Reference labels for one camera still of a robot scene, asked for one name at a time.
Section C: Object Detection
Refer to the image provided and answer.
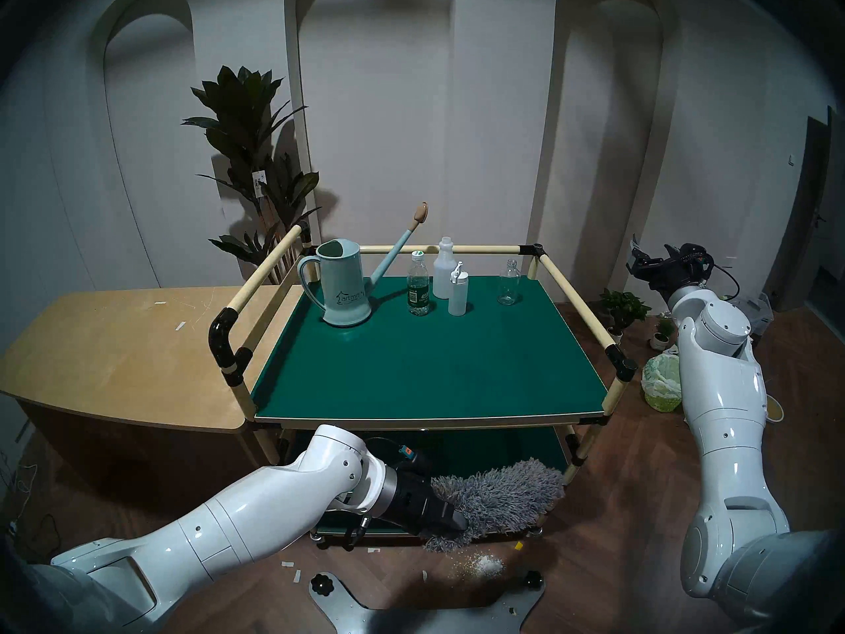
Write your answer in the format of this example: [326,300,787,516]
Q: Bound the green label water bottle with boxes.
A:
[407,250,431,316]

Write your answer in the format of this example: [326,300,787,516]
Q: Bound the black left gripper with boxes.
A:
[385,466,471,536]

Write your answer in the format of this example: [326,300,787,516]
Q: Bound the green lined waste basket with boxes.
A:
[642,353,683,413]

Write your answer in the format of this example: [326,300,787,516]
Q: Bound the white powder pile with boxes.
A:
[449,552,506,581]

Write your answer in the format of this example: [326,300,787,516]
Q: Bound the empty clear glass bottle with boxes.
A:
[497,259,522,306]

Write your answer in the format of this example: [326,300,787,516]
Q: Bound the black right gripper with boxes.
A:
[626,235,716,294]

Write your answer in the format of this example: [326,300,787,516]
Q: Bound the bushy small potted plant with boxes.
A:
[598,289,652,345]

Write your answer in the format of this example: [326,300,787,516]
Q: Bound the clear plastic storage box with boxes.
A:
[733,293,774,339]

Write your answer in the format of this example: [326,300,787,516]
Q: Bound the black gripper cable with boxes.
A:
[363,437,431,470]
[710,263,742,304]

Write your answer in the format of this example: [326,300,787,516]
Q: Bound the tall dark leafy plant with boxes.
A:
[182,65,322,285]

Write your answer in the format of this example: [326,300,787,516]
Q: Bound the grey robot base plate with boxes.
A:
[310,570,546,634]

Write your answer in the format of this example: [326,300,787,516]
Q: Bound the light blue watering can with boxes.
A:
[297,202,429,328]

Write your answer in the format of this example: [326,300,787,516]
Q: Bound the light wooden table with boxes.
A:
[0,285,304,434]

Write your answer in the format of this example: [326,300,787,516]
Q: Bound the green three-tier shelf cart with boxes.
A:
[209,221,638,551]

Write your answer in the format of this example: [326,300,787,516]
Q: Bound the grey fluffy duster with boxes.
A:
[422,458,567,553]

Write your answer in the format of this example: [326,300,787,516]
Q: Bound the tall white plastic bottle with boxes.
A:
[432,236,458,300]

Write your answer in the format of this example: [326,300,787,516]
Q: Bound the white capped squeeze bottle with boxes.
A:
[448,262,469,316]

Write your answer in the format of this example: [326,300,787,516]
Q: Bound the dark door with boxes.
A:
[766,106,845,313]

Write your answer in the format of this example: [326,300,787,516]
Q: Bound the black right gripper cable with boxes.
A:
[710,263,742,304]

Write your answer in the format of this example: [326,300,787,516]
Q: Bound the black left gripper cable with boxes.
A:
[363,437,431,470]

